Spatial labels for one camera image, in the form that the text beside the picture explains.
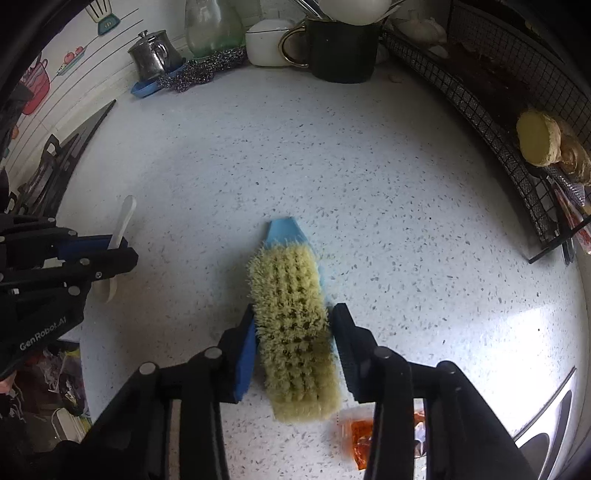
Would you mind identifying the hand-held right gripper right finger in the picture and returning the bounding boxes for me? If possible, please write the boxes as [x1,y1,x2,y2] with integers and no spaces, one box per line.
[330,302,539,480]

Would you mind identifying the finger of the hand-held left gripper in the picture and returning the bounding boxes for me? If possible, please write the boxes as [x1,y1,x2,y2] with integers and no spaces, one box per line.
[45,247,139,297]
[50,227,115,260]

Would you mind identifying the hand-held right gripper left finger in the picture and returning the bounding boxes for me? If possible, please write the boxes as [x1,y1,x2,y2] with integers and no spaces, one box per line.
[81,305,258,480]

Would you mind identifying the blue scrubbing brush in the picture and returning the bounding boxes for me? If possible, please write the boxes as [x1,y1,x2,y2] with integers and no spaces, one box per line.
[247,217,343,422]

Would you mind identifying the grey plastic bag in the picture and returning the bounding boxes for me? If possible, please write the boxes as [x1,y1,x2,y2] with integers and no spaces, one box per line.
[28,342,93,430]

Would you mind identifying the red sauce packet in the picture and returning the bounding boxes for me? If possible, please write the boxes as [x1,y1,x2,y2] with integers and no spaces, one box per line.
[341,406,428,470]

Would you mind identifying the black gas stove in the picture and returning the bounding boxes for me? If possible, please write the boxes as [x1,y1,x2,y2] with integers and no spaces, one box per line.
[9,99,117,217]

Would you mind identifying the blue plastic dish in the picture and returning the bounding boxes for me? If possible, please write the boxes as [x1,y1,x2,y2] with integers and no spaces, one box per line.
[130,58,188,97]

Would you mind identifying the small steel teapot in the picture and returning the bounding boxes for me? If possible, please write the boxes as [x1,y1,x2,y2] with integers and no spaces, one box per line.
[128,30,183,81]

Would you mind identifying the steel wool scrubber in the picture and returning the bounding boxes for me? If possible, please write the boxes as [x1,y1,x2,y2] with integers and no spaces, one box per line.
[157,46,247,93]

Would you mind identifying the stainless steel sink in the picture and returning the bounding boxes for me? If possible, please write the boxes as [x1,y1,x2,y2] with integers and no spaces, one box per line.
[512,367,583,480]

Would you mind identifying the glass carafe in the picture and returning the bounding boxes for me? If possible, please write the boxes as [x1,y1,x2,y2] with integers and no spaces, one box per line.
[185,0,245,58]

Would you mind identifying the white enamel jar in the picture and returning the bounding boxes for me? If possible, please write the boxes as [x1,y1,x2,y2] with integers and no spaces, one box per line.
[245,19,296,68]

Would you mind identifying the silver foil packet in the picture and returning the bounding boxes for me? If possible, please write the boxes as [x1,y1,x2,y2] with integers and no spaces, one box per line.
[547,165,588,208]

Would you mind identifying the cut ginger root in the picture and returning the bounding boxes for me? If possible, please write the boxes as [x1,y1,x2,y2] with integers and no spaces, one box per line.
[516,109,561,167]

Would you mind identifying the dark green mug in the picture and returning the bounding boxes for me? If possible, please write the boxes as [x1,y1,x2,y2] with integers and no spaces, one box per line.
[279,16,382,84]

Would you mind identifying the bag of red chilies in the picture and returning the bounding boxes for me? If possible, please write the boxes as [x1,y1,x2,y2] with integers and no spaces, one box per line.
[450,41,532,121]

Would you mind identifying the bundle of metal skewers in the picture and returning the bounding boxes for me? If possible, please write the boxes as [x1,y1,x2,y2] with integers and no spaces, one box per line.
[291,0,324,20]

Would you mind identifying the garlic bulbs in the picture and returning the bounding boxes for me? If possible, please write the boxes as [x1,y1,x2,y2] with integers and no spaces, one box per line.
[397,16,448,44]

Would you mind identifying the white rice paddle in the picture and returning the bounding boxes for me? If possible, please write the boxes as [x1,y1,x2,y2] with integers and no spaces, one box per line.
[318,0,393,26]

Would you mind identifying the kitchen wall decal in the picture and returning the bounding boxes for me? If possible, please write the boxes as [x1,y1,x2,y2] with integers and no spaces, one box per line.
[9,0,144,185]

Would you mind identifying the black wire rack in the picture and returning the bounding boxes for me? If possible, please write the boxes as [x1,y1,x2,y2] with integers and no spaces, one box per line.
[381,0,591,264]

